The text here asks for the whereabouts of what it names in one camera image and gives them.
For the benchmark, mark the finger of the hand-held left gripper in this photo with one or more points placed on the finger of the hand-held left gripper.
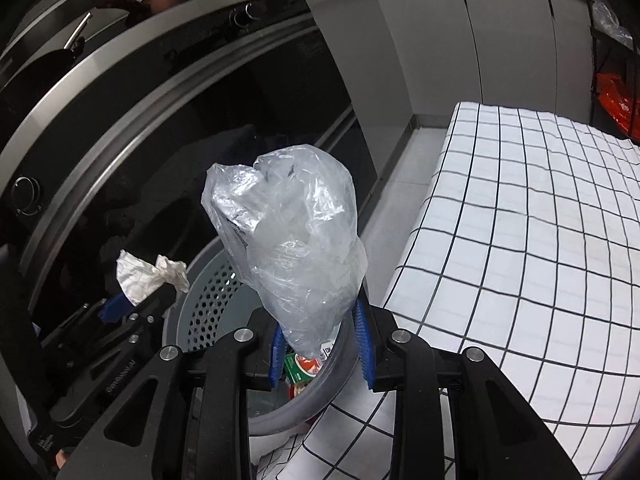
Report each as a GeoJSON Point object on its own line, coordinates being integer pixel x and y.
{"type": "Point", "coordinates": [114, 306]}
{"type": "Point", "coordinates": [156, 302]}

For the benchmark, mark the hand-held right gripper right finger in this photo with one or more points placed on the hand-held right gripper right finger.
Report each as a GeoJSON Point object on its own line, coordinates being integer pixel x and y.
{"type": "Point", "coordinates": [364, 350]}

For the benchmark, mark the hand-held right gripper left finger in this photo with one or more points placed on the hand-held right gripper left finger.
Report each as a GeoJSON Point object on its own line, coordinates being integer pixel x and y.
{"type": "Point", "coordinates": [276, 360]}

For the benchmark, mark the green white drink carton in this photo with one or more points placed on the green white drink carton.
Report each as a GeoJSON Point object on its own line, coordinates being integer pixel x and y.
{"type": "Point", "coordinates": [300, 366]}

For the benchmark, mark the white paper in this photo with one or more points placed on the white paper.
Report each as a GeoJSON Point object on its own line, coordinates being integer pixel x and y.
{"type": "Point", "coordinates": [135, 275]}

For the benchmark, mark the beige red snack wrapper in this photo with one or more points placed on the beige red snack wrapper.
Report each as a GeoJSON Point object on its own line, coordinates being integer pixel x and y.
{"type": "Point", "coordinates": [300, 391]}

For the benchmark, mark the grey perforated bin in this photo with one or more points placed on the grey perforated bin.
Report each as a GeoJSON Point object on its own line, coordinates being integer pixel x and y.
{"type": "Point", "coordinates": [215, 300]}

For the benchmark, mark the clear plastic bag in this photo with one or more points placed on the clear plastic bag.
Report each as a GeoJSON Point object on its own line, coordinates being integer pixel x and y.
{"type": "Point", "coordinates": [290, 240]}

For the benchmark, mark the person's left hand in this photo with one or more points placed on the person's left hand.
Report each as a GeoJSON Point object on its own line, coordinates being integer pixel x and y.
{"type": "Point", "coordinates": [63, 459]}

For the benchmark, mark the black built-in oven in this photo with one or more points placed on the black built-in oven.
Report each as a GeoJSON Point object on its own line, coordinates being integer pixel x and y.
{"type": "Point", "coordinates": [150, 150]}

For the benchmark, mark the white checked tablecloth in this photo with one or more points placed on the white checked tablecloth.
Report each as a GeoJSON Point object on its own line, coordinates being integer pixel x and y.
{"type": "Point", "coordinates": [525, 260]}

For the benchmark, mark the grey kitchen cabinets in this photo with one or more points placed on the grey kitchen cabinets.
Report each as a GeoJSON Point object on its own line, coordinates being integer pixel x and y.
{"type": "Point", "coordinates": [450, 35]}

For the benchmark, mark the red plastic bag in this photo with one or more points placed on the red plastic bag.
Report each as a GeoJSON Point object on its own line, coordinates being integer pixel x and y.
{"type": "Point", "coordinates": [620, 97]}

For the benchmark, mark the black shelf rack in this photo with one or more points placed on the black shelf rack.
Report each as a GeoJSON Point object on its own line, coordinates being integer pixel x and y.
{"type": "Point", "coordinates": [600, 50]}

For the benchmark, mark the clear bag on rack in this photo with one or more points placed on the clear bag on rack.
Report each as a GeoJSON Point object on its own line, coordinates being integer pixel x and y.
{"type": "Point", "coordinates": [612, 22]}

